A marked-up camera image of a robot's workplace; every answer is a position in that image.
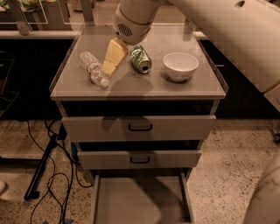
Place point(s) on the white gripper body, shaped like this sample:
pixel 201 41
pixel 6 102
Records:
pixel 130 32

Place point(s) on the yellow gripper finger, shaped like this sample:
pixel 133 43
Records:
pixel 116 53

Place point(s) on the clear plastic water bottle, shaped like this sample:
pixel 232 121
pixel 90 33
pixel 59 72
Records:
pixel 93 68

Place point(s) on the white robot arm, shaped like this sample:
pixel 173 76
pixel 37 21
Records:
pixel 246 31

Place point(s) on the grey drawer cabinet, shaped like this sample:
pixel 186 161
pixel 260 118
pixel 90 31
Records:
pixel 130 93

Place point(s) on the grey top drawer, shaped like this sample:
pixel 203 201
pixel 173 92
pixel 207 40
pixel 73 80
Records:
pixel 138 128

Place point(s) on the grey drawer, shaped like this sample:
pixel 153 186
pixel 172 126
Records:
pixel 141 200
pixel 112 160
pixel 138 128

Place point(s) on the grey middle drawer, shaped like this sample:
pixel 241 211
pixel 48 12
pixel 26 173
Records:
pixel 112 160

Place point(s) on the grey bottom drawer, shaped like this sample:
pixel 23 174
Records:
pixel 141 200

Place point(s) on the crushed green soda can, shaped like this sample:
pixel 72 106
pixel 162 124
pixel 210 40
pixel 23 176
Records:
pixel 140 59

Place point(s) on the white ceramic bowl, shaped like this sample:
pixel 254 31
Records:
pixel 180 66

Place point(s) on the black floor stand bar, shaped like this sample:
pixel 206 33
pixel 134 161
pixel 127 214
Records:
pixel 32 192

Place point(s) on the black caster wheel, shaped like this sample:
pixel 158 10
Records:
pixel 276 136

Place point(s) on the white counter rail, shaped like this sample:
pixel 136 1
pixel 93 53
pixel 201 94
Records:
pixel 71 35

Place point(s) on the black chair frame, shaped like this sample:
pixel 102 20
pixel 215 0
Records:
pixel 7 96

